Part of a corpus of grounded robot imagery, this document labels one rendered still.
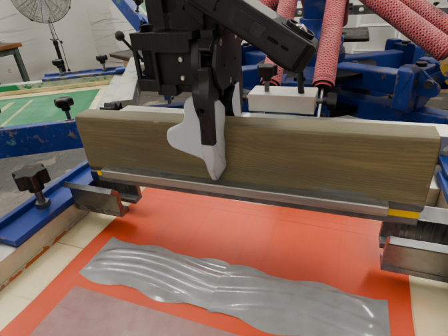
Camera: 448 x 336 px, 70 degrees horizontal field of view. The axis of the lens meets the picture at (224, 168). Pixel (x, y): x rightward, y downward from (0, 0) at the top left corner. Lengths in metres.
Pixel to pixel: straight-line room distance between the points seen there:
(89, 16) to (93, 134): 5.50
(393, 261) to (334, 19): 0.63
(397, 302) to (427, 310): 0.03
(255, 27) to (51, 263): 0.39
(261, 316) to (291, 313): 0.03
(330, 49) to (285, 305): 0.61
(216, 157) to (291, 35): 0.13
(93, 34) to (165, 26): 5.61
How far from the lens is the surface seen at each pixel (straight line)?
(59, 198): 0.54
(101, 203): 0.50
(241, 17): 0.28
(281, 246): 0.44
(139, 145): 0.38
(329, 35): 0.85
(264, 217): 0.49
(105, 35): 5.77
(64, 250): 0.51
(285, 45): 0.27
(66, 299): 0.44
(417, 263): 0.40
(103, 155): 0.42
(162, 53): 0.31
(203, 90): 0.28
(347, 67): 1.08
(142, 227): 0.50
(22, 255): 0.50
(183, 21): 0.31
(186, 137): 0.32
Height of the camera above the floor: 1.26
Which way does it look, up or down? 30 degrees down
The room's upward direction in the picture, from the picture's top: 5 degrees counter-clockwise
